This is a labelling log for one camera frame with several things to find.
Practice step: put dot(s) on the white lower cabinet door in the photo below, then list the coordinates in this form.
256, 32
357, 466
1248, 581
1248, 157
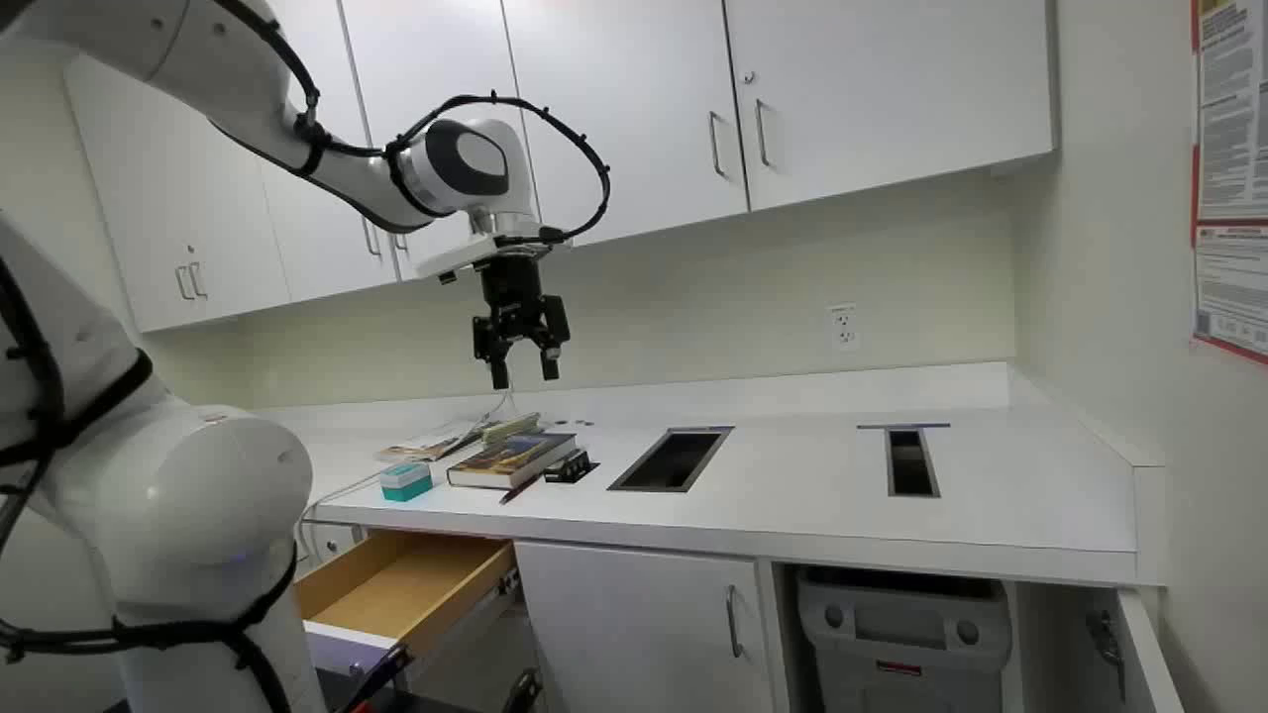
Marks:
635, 634

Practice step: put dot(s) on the hardcover book with picture cover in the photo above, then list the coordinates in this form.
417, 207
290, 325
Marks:
511, 455

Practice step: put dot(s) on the red bordered wall poster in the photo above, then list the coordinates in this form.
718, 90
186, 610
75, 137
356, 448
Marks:
1236, 173

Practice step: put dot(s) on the flat paper pamphlets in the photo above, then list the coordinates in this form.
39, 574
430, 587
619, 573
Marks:
430, 445

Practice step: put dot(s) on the small black box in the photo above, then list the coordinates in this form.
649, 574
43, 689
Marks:
573, 466

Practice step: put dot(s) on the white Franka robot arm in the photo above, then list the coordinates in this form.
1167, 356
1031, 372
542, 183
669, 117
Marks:
186, 527

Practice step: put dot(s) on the open white cabinet door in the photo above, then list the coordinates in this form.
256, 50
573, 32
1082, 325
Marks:
1146, 655

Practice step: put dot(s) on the wide rectangular countertop opening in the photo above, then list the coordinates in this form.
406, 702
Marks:
673, 462

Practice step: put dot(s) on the white wall outlet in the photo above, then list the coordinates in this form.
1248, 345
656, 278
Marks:
843, 325

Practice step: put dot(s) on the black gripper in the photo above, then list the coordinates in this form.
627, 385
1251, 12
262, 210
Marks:
512, 298

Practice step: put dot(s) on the grey office printer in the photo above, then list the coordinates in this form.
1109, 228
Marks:
907, 640

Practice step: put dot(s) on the narrow rectangular countertop opening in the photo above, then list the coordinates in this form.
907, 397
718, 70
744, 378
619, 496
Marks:
912, 466

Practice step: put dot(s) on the open wooden drawer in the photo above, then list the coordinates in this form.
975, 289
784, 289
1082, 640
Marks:
398, 587

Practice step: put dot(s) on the small teal box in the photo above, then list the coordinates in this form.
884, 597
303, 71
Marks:
406, 479

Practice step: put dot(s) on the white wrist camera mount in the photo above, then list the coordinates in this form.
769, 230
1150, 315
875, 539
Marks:
456, 249

